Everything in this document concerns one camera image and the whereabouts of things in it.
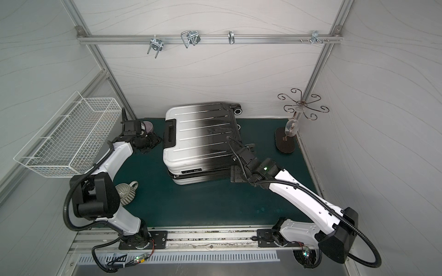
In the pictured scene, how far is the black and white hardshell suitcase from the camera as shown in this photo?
0.79 metres

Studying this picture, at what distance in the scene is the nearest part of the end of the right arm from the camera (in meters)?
0.49

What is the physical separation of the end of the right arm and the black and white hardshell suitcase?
0.69ft
